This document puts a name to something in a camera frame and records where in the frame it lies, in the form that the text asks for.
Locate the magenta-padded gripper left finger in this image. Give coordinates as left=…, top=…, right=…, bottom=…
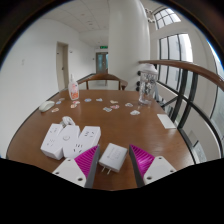
left=52, top=144, right=101, bottom=189

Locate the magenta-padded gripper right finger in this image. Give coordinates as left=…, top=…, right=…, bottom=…
left=128, top=144, right=177, bottom=189

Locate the white charger block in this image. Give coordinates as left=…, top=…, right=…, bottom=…
left=98, top=142, right=129, bottom=174

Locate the white round-button power strip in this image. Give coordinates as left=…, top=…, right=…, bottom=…
left=60, top=124, right=82, bottom=160

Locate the white paper sheet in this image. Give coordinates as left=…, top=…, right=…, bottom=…
left=156, top=113, right=177, bottom=130

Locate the white computer mouse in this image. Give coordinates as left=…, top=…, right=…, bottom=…
left=38, top=100, right=56, bottom=113

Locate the white orange-label pump bottle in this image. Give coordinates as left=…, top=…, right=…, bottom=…
left=67, top=73, right=80, bottom=101

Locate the clear plastic drink bottle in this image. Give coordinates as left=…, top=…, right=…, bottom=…
left=137, top=63, right=159, bottom=106

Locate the large curved side window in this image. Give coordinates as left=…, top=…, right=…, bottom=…
left=206, top=43, right=224, bottom=134

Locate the brown wooden chair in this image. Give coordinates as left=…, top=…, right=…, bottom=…
left=77, top=73, right=129, bottom=91

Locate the wooden handrail black railing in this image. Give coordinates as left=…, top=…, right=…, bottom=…
left=135, top=59, right=224, bottom=164

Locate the glass double door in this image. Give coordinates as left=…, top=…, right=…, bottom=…
left=95, top=51, right=109, bottom=74

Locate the tall black-framed window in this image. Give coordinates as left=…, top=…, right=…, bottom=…
left=157, top=33, right=194, bottom=93

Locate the white-framed high window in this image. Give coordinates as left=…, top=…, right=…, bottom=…
left=153, top=7, right=183, bottom=30

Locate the white coiled cable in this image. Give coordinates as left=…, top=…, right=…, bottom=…
left=59, top=115, right=76, bottom=128

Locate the beige wall door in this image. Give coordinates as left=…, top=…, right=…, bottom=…
left=55, top=41, right=70, bottom=92

